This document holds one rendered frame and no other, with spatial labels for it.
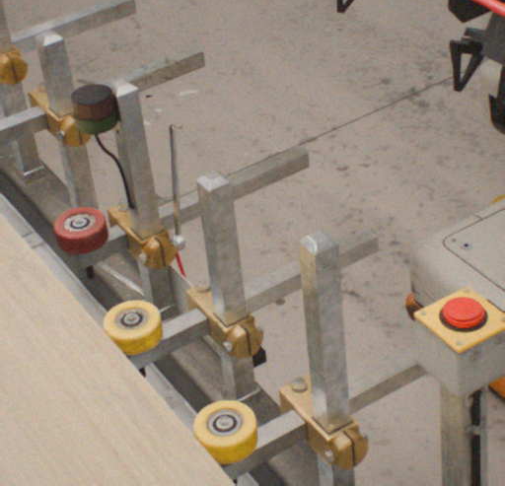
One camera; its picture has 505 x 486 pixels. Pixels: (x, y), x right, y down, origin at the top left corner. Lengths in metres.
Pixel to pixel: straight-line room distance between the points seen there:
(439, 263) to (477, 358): 1.58
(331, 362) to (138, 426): 0.26
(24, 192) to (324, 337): 1.03
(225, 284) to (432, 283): 1.15
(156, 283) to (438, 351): 0.86
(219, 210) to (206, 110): 2.22
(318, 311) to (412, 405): 1.40
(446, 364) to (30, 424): 0.63
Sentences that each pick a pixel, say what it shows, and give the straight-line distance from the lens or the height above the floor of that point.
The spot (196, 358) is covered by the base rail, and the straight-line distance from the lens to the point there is 2.12.
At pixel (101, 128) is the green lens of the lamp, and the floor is 1.10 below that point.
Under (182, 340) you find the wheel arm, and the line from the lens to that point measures 1.95.
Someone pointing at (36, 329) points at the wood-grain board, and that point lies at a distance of 1.92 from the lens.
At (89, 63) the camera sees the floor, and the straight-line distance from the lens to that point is 4.33.
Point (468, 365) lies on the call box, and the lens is 1.37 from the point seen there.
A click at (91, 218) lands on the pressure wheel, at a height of 0.91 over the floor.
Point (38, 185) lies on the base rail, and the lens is 2.56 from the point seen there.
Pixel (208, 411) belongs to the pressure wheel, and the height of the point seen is 0.91.
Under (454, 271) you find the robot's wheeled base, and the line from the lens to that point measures 2.92.
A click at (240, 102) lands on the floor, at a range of 4.03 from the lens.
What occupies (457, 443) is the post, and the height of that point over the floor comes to 1.06.
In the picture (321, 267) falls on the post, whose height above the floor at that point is 1.13.
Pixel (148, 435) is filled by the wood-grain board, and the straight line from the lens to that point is 1.74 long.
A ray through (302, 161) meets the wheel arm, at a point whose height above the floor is 0.85.
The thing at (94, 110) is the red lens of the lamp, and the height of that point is 1.13.
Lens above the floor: 2.14
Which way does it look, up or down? 37 degrees down
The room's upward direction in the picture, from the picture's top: 7 degrees counter-clockwise
